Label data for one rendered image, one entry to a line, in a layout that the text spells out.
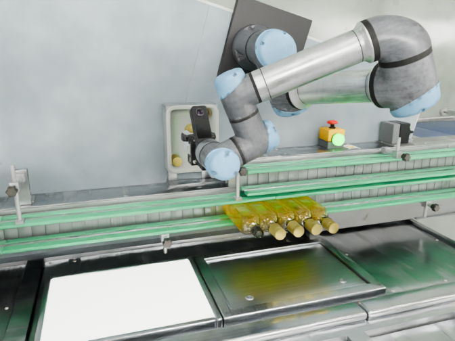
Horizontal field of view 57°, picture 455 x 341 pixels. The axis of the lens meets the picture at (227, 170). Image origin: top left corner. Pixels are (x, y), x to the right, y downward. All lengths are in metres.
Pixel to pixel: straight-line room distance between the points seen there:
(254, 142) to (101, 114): 0.60
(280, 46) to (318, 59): 0.32
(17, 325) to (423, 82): 1.12
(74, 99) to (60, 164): 0.22
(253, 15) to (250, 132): 0.59
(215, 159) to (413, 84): 0.47
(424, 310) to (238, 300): 0.49
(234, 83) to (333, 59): 0.22
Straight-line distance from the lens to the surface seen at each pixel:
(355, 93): 1.14
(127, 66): 1.42
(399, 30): 1.01
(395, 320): 1.20
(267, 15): 1.50
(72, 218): 1.29
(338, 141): 1.58
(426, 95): 1.05
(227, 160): 0.96
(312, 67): 0.97
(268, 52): 1.26
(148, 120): 1.44
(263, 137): 1.00
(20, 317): 1.25
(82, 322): 1.12
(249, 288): 1.20
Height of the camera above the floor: 2.16
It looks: 67 degrees down
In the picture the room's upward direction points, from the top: 131 degrees clockwise
